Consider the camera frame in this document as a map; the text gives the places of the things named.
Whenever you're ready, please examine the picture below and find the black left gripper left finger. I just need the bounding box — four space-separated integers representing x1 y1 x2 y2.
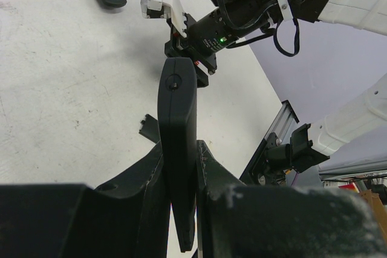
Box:
1 144 170 257

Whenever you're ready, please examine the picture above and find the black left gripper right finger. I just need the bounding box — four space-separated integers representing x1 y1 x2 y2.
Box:
195 140 381 257

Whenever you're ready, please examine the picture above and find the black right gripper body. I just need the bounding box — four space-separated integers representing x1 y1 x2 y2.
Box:
164 8 272 87

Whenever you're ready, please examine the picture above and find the plain black remote control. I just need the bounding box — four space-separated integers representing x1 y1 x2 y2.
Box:
157 57 197 253

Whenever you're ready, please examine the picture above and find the black battery cover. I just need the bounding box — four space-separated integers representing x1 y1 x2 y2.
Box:
138 114 160 144

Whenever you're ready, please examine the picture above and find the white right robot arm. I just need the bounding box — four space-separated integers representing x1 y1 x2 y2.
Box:
164 0 386 184

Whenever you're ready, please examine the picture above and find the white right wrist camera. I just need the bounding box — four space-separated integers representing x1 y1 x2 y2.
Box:
140 0 187 38

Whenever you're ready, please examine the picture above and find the aluminium front frame rail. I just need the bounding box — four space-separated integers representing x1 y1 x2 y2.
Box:
239 100 299 185

